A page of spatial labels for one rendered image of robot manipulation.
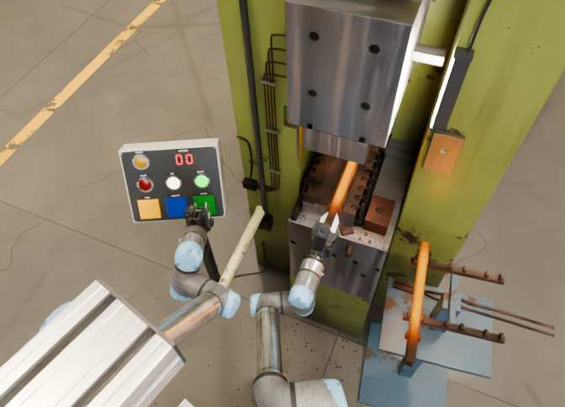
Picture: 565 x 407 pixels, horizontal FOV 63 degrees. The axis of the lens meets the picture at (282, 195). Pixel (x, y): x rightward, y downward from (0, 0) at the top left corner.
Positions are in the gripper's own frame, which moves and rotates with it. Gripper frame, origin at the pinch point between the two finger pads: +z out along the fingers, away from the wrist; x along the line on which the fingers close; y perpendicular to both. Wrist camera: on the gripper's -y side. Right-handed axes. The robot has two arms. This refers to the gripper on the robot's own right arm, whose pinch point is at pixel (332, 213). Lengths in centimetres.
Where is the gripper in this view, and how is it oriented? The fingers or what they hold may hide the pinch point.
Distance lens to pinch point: 163.9
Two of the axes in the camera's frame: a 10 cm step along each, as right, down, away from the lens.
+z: 3.6, -7.6, 5.4
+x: 9.3, 2.8, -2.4
